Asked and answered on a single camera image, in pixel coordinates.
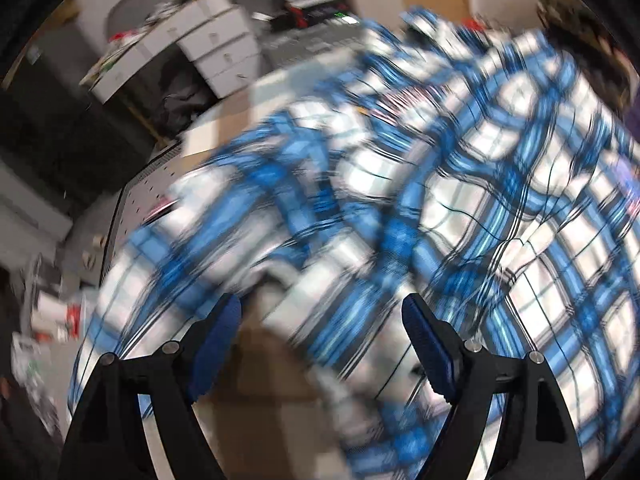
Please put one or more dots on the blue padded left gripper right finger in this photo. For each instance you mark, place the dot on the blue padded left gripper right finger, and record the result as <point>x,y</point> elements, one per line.
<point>536,438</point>

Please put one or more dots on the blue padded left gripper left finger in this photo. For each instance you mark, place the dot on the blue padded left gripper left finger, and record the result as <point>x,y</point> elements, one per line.
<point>106,439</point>

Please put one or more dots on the blue white plaid shirt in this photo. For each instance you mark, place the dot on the blue white plaid shirt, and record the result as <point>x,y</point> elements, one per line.
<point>479,170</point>

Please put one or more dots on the checkered bed sheet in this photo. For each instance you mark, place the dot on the checkered bed sheet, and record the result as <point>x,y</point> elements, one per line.
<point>216,127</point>

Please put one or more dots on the black bag under desk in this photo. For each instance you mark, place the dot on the black bag under desk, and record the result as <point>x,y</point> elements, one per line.
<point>184,96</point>

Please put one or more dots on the white drawer desk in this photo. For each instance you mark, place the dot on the white drawer desk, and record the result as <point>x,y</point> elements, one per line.
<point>214,35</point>

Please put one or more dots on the silver flat suitcase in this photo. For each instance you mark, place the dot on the silver flat suitcase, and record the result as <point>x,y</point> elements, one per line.
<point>297,45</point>

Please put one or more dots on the grey oval mirror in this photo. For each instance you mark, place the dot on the grey oval mirror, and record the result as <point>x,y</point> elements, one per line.
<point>129,14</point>

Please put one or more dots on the black red box on suitcase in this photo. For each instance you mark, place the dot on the black red box on suitcase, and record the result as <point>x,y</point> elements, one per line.
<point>307,13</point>

